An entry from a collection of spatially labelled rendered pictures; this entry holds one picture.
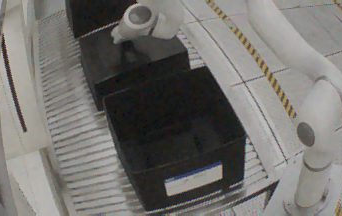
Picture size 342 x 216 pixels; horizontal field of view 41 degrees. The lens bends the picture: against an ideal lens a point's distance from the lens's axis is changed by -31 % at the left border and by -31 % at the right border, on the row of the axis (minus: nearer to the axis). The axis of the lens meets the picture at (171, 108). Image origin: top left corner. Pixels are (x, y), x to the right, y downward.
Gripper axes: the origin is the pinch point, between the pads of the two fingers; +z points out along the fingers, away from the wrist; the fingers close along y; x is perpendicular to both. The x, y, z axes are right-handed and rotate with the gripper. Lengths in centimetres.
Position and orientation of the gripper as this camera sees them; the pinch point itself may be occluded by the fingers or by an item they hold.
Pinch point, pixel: (125, 37)
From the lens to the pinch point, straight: 180.8
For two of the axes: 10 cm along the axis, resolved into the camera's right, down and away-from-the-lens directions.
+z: -1.7, 0.9, 9.8
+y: -9.2, 3.3, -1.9
